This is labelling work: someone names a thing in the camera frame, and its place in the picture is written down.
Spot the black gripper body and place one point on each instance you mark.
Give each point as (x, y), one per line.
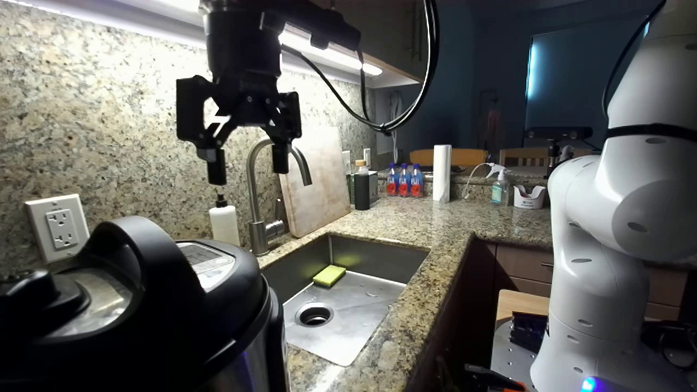
(242, 56)

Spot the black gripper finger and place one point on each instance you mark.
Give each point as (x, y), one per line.
(288, 115)
(192, 109)

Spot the black rice cooker lid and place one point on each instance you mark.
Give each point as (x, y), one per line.
(122, 291)

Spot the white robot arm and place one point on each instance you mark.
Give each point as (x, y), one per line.
(624, 240)

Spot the stainless steel sink basin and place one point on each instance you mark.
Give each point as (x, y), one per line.
(349, 311)

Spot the silver black rice cooker body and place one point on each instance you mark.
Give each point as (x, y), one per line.
(253, 361)

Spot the under-cabinet light strip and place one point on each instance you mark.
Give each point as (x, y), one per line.
(330, 52)

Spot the steel gooseneck faucet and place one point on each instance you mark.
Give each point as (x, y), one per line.
(253, 209)

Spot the dark cylindrical container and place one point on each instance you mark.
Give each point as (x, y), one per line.
(361, 190)

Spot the white soap dispenser bottle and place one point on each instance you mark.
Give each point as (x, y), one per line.
(224, 224)

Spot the red blue drink bottle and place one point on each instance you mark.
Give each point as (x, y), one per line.
(392, 184)
(417, 184)
(403, 184)

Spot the white paper towel roll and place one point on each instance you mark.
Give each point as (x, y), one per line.
(443, 172)

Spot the yellow green sponge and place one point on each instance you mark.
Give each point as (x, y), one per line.
(330, 274)

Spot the wooden chair back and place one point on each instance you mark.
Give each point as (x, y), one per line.
(522, 158)
(464, 158)

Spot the green spray bottle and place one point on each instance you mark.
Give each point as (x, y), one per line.
(496, 190)

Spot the wooden cabinet drawers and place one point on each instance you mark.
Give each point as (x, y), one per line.
(518, 264)

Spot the blue lit window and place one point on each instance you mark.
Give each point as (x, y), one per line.
(574, 79)

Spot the dark blue box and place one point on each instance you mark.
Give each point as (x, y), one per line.
(527, 332)

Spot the white wall outlet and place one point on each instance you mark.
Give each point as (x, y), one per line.
(56, 227)

